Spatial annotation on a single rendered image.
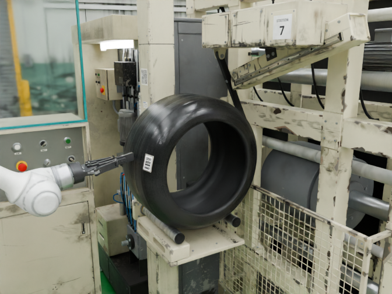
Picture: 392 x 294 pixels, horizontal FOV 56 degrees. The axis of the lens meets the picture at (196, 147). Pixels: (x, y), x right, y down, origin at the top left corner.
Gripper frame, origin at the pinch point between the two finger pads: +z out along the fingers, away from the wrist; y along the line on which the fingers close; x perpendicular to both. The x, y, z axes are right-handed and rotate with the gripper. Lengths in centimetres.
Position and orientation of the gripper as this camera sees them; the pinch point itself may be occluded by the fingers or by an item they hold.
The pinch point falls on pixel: (124, 158)
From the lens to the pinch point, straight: 142.8
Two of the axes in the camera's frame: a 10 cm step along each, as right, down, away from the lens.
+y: -5.1, -2.1, 8.4
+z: 8.5, -2.6, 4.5
